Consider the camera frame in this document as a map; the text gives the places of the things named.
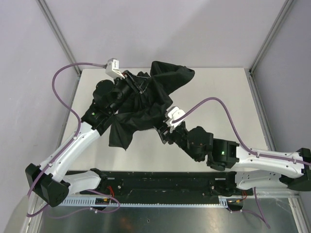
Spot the black folding umbrella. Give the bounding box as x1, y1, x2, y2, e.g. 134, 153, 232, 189
109, 61, 195, 150

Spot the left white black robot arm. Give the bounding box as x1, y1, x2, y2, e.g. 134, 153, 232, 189
25, 70, 149, 207

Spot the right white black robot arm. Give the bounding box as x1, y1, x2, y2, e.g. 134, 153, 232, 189
155, 122, 311, 192

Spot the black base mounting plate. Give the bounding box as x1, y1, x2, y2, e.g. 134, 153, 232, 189
68, 170, 253, 204

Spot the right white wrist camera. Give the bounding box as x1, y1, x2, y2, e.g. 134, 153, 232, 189
164, 106, 186, 133

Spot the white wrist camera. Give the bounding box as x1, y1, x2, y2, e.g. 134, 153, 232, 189
164, 106, 186, 133
105, 58, 125, 79

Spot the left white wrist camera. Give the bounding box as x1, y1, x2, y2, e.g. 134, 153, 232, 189
105, 58, 125, 79

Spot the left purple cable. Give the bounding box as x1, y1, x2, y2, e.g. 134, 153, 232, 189
26, 62, 107, 218

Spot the purple cable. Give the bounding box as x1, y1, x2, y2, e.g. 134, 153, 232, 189
26, 62, 107, 218
172, 97, 311, 167

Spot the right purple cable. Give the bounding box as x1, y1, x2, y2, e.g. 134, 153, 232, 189
172, 97, 311, 167

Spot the left aluminium frame post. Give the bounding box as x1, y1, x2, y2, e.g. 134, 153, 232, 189
35, 0, 76, 64

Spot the aluminium frame post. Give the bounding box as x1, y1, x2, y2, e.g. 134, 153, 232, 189
249, 0, 296, 75
35, 0, 76, 64

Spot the grey slotted cable duct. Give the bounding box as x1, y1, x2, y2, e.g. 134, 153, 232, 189
58, 197, 230, 207

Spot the right aluminium frame post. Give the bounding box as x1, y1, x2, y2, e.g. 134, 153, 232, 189
249, 0, 296, 75

